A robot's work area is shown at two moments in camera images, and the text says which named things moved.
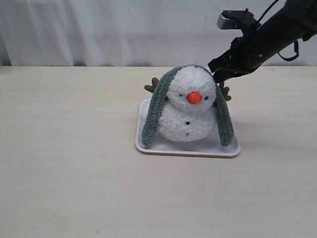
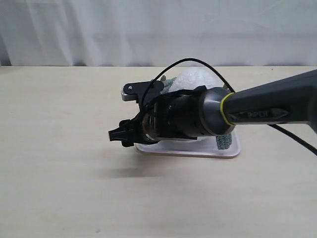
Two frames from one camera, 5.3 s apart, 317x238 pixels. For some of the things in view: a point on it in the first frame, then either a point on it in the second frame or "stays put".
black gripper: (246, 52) to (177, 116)
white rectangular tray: (210, 147) stays put
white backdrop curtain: (129, 33) stays put
